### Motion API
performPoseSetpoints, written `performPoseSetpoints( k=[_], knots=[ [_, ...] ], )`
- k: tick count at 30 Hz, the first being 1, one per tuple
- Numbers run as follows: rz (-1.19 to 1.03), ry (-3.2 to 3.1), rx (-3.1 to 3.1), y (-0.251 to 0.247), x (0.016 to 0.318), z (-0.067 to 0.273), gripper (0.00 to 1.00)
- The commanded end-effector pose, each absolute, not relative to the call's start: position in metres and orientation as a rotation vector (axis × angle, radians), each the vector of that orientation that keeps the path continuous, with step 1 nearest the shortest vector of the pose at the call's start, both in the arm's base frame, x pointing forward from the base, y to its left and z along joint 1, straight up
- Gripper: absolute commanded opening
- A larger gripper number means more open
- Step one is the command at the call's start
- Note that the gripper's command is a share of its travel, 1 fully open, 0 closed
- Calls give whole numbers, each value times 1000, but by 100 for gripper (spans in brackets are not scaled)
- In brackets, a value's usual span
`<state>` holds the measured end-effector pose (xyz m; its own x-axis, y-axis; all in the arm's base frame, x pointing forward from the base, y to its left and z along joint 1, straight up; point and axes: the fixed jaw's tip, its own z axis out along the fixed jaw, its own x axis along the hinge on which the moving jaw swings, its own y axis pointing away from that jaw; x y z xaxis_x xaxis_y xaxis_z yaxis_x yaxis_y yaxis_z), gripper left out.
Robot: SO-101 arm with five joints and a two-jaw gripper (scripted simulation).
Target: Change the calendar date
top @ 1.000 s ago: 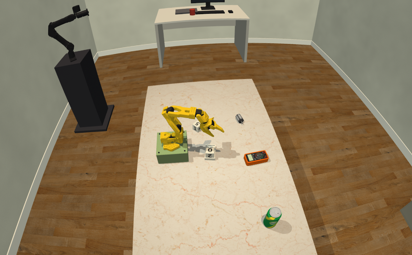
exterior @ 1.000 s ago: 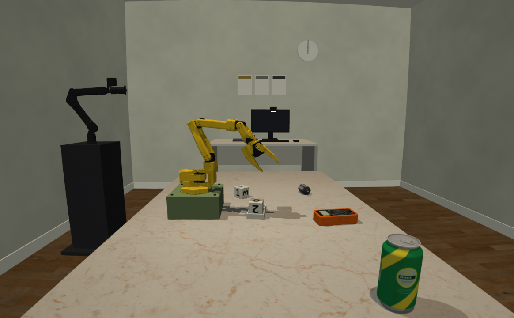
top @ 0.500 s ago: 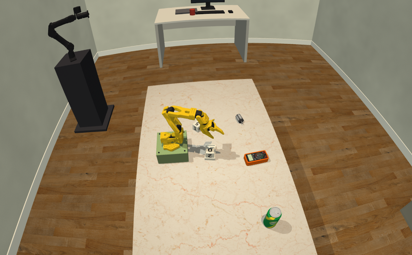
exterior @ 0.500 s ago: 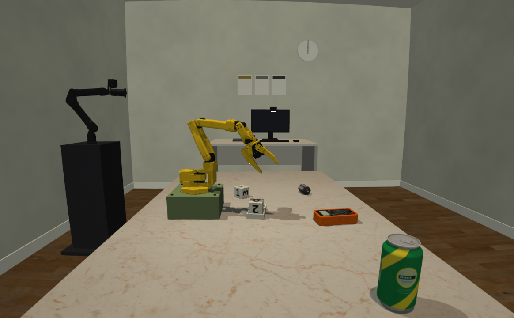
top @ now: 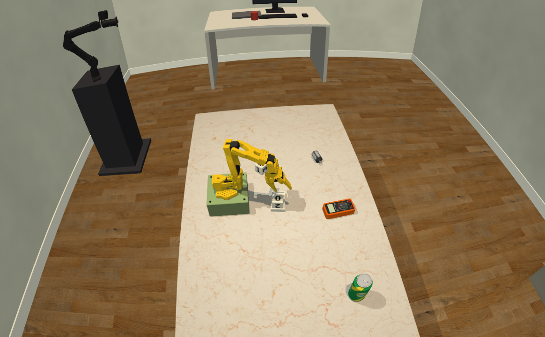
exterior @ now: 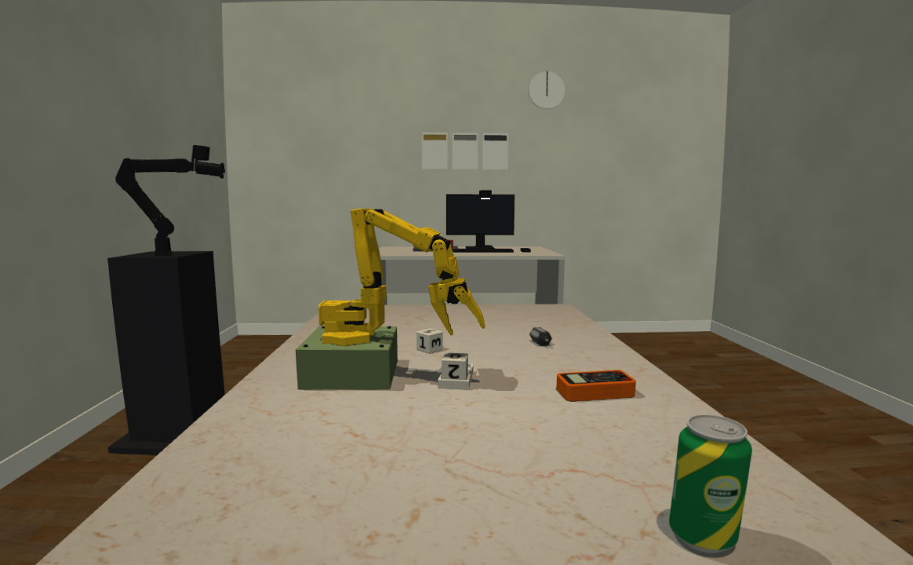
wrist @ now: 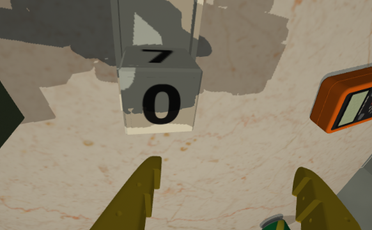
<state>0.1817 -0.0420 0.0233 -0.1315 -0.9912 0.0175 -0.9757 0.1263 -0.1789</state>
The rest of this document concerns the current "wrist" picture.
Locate orange digital multimeter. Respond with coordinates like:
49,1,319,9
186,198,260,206
310,66,372,134

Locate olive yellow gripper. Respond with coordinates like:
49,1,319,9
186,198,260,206
90,156,362,230

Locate green drink can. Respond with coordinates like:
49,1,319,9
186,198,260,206
262,218,290,230

